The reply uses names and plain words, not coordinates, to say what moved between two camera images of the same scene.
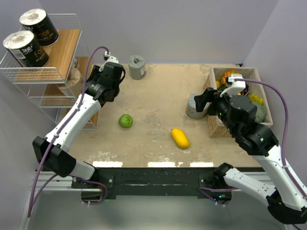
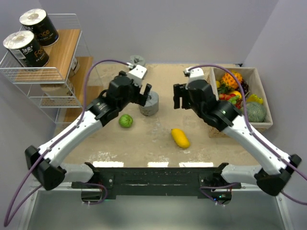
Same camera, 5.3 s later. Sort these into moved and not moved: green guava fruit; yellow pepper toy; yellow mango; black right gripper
Moved: black right gripper
Not moved: yellow pepper toy; green guava fruit; yellow mango
